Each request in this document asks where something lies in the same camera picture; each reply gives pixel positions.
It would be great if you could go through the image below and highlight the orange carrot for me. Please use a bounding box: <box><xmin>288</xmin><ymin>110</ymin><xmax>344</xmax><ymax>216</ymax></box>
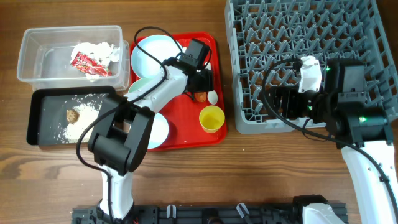
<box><xmin>194</xmin><ymin>92</ymin><xmax>207</xmax><ymax>103</ymax></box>

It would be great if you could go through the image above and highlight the yellow plastic cup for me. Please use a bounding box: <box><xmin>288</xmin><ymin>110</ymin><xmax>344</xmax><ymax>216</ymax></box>
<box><xmin>199</xmin><ymin>105</ymin><xmax>225</xmax><ymax>134</ymax></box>

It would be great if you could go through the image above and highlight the mint green bowl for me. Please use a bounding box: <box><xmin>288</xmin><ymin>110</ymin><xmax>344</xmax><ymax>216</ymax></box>
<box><xmin>128</xmin><ymin>78</ymin><xmax>156</xmax><ymax>93</ymax></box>

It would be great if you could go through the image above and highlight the small light blue bowl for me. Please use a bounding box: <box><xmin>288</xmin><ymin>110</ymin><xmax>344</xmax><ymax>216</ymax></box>
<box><xmin>147</xmin><ymin>113</ymin><xmax>169</xmax><ymax>149</ymax></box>

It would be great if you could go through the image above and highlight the white tissue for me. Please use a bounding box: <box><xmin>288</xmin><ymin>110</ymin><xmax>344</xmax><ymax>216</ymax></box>
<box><xmin>70</xmin><ymin>42</ymin><xmax>121</xmax><ymax>82</ymax></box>

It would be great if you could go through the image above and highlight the red snack wrapper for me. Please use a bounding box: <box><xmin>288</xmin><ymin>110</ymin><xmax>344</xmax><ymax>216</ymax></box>
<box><xmin>71</xmin><ymin>52</ymin><xmax>111</xmax><ymax>77</ymax></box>

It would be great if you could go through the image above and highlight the brown food scrap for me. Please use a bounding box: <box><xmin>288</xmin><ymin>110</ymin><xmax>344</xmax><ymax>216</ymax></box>
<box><xmin>66</xmin><ymin>109</ymin><xmax>80</xmax><ymax>124</ymax></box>

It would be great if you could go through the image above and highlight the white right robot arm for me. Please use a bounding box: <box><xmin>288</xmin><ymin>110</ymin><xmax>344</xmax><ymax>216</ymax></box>
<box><xmin>262</xmin><ymin>56</ymin><xmax>397</xmax><ymax>223</ymax></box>

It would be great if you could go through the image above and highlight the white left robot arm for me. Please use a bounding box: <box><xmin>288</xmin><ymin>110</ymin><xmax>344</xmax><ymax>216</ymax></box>
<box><xmin>88</xmin><ymin>39</ymin><xmax>213</xmax><ymax>223</ymax></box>

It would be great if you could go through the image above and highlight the grey dishwasher rack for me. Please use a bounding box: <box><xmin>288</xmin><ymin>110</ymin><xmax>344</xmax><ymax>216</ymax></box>
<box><xmin>224</xmin><ymin>0</ymin><xmax>397</xmax><ymax>134</ymax></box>

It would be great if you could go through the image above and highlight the white plastic spoon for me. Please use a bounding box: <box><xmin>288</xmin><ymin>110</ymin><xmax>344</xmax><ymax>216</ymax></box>
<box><xmin>205</xmin><ymin>63</ymin><xmax>218</xmax><ymax>105</ymax></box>

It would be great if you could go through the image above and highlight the red plastic tray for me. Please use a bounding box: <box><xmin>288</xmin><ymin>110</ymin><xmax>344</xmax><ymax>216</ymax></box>
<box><xmin>130</xmin><ymin>32</ymin><xmax>227</xmax><ymax>151</ymax></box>

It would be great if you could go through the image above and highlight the large light blue plate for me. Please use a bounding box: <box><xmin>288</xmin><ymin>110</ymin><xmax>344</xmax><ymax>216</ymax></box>
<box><xmin>131</xmin><ymin>35</ymin><xmax>183</xmax><ymax>78</ymax></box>

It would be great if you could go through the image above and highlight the clear plastic bin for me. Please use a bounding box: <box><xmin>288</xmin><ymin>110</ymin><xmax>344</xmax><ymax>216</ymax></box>
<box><xmin>17</xmin><ymin>25</ymin><xmax>130</xmax><ymax>91</ymax></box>

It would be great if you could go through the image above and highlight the black plastic bin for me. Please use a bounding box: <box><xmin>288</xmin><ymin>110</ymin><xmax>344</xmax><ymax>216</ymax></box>
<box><xmin>26</xmin><ymin>86</ymin><xmax>116</xmax><ymax>146</ymax></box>

